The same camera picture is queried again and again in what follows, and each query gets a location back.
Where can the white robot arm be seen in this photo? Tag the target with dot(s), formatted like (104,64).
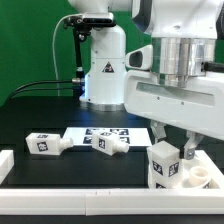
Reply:
(156,58)

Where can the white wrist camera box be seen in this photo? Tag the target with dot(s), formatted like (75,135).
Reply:
(140,59)

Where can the white marker board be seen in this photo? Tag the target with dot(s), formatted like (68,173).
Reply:
(133,136)

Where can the white left fence rail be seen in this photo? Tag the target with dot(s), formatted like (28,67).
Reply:
(6,163)

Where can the white front fence rail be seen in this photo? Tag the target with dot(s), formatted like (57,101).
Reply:
(110,201)

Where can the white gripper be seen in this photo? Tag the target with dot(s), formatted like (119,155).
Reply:
(199,107)

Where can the black camera stand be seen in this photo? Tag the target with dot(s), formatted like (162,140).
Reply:
(80,33)

